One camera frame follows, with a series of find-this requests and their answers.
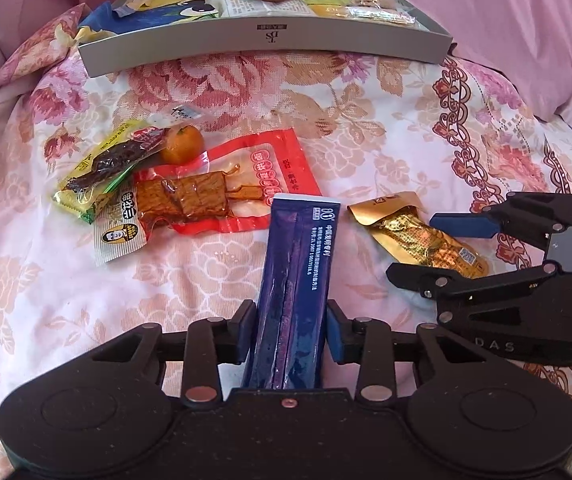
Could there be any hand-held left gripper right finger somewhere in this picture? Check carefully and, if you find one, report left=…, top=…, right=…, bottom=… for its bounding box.
left=326, top=299, right=497, bottom=407

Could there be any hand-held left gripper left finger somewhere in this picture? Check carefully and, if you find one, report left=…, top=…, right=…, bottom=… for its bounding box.
left=86, top=300, right=259, bottom=408

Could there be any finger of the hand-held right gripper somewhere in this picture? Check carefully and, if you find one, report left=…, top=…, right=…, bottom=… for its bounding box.
left=386, top=260, right=563, bottom=328
left=428, top=191, right=572, bottom=257

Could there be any gold snack packet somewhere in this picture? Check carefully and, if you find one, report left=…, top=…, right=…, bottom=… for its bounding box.
left=348, top=192, right=489, bottom=279

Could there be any long blue snack packet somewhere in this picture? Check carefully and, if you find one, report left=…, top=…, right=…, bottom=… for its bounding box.
left=242, top=192, right=339, bottom=391

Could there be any red snack packet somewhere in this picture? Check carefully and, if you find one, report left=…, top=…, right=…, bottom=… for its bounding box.
left=133, top=129, right=323, bottom=236

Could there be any yellow green snack packet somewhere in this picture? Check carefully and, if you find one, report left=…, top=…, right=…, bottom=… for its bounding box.
left=52, top=122, right=164, bottom=224

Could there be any round rice cracker packet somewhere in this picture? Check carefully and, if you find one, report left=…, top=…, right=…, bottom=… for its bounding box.
left=343, top=0, right=419, bottom=28

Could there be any grey cardboard box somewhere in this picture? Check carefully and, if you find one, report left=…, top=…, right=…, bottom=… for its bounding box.
left=77, top=0, right=454, bottom=78

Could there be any floral bed sheet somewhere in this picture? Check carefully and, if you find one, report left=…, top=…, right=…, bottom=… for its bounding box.
left=0, top=35, right=572, bottom=480

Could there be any small orange fruit packet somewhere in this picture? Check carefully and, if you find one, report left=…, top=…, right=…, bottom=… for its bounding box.
left=160, top=125, right=204, bottom=165

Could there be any cartoon drawing paper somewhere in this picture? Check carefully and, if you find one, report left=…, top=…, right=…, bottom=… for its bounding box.
left=78, top=0, right=417, bottom=41

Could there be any floral pillow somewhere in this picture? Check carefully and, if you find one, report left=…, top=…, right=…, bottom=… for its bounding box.
left=0, top=2, right=92, bottom=96

